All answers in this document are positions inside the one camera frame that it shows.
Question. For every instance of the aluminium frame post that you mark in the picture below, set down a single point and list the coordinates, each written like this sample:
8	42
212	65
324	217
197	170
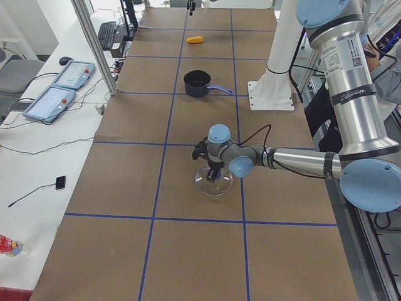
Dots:
84	19

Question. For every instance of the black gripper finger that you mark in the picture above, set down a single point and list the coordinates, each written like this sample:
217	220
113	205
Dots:
191	6

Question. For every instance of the glass pot lid blue knob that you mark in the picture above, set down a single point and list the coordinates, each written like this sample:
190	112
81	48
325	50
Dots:
219	186

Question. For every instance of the lower blue teach pendant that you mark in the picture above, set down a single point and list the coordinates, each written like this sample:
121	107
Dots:
50	104

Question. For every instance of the upper blue teach pendant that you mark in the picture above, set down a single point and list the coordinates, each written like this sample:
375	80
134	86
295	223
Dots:
74	75

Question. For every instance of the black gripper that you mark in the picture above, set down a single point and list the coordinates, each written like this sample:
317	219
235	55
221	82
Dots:
215	165

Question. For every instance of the small black square pad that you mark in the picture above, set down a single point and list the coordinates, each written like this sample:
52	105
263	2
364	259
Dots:
60	182

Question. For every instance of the yellow corn cob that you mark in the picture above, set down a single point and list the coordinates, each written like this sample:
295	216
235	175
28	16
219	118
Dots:
194	40

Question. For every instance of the black computer mouse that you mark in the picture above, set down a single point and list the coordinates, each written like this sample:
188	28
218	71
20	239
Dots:
64	60

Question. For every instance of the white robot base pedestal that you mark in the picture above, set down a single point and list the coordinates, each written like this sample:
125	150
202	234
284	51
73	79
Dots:
273	90

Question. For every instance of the dark blue saucepan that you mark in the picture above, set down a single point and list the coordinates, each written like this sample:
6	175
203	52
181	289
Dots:
198	84

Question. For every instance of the red snack packet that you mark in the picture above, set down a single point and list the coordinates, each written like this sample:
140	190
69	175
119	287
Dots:
13	248

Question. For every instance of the person in dark apron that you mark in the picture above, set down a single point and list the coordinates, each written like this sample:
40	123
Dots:
384	32

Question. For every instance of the blue teach pendant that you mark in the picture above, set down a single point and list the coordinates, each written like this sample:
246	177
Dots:
74	75
50	104

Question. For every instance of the black keyboard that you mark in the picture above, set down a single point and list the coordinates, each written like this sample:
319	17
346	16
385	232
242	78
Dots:
106	34

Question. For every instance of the grey office chair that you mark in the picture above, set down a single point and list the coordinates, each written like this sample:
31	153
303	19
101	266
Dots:
15	74

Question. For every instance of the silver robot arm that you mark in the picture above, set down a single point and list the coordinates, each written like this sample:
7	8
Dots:
368	164

